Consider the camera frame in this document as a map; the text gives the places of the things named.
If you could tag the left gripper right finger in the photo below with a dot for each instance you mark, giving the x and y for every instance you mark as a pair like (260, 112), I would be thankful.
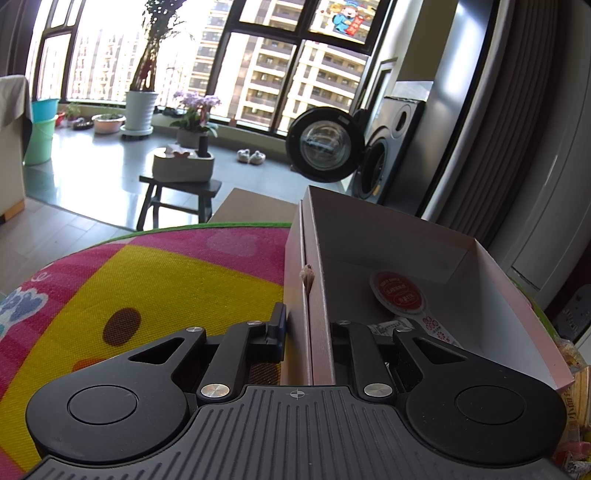
(355, 345)

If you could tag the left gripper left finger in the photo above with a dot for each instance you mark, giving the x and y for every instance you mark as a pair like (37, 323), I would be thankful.
(229, 357)

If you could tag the red round label packet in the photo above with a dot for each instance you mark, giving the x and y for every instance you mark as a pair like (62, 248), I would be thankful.
(403, 298)

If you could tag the pink cardboard box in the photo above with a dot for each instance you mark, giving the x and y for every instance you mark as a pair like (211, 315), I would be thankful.
(351, 260)

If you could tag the yellow cheese stick packet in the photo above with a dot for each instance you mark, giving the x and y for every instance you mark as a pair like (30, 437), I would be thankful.
(577, 401)

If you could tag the colourful cartoon play mat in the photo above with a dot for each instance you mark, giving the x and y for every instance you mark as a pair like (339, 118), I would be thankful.
(116, 296)

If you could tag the dark wooden stool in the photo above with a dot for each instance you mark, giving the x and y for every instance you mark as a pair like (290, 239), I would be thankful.
(191, 198)

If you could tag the white slippers pair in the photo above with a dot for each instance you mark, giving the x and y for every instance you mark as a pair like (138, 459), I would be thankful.
(246, 157)

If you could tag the round washing machine door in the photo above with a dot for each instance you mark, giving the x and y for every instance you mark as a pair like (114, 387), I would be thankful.
(325, 144)

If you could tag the white air conditioner unit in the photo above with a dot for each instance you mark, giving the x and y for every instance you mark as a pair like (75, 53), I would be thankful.
(547, 228)

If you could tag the pink flowering potted plant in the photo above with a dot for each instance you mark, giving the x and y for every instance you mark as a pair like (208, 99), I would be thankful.
(194, 127)

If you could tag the pink shallow plant bowl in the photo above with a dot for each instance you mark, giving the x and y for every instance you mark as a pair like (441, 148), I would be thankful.
(106, 124)

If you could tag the dark grey washing machine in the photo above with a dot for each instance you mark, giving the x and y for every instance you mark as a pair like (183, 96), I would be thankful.
(388, 138)

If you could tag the tall plant white pot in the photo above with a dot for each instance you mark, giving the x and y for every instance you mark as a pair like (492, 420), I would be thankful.
(160, 18)

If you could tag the green plastic bucket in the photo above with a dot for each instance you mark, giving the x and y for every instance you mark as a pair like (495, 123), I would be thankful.
(44, 115)

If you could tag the beige cloth covered chair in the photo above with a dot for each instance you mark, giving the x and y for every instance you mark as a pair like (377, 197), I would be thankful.
(16, 128)

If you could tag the cartoon window sticker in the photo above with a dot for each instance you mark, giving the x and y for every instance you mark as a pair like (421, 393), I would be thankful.
(347, 17)

